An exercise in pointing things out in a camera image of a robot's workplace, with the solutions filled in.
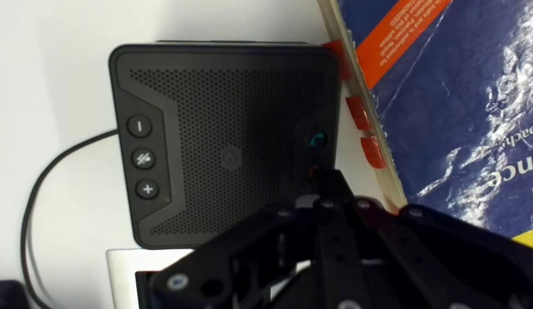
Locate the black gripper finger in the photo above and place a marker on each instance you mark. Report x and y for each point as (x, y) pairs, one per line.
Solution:
(336, 256)

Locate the black speakerphone device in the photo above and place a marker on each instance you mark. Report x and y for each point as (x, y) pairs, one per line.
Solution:
(210, 132)

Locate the blue artificial intelligence textbook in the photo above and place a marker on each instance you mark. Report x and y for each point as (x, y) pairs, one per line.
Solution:
(442, 96)

